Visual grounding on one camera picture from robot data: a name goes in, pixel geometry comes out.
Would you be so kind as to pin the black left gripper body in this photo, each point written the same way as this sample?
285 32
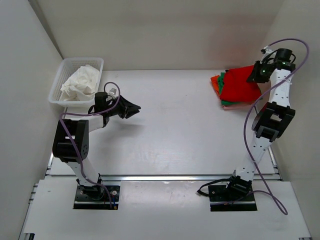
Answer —
111 113

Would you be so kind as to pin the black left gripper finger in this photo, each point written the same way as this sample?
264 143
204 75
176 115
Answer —
129 112
125 103

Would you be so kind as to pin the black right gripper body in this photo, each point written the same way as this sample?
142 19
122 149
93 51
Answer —
260 68

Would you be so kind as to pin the red t shirt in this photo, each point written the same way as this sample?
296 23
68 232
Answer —
243 73

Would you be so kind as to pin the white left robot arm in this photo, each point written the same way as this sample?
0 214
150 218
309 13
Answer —
71 141

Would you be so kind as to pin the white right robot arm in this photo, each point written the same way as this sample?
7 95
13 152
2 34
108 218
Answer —
272 120

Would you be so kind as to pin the white crumpled t shirt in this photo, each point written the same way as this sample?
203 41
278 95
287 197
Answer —
81 85

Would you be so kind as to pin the pink folded t shirt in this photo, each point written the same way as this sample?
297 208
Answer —
236 106

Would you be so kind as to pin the green folded t shirt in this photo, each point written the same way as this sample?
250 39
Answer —
232 89

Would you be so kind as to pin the white plastic basket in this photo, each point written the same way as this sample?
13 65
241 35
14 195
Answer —
67 67

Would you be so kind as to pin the orange folded t shirt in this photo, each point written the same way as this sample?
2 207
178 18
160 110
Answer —
215 84

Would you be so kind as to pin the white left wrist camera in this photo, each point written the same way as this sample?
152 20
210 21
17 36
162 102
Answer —
113 93

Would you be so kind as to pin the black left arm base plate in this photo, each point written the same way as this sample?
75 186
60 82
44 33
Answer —
96 198

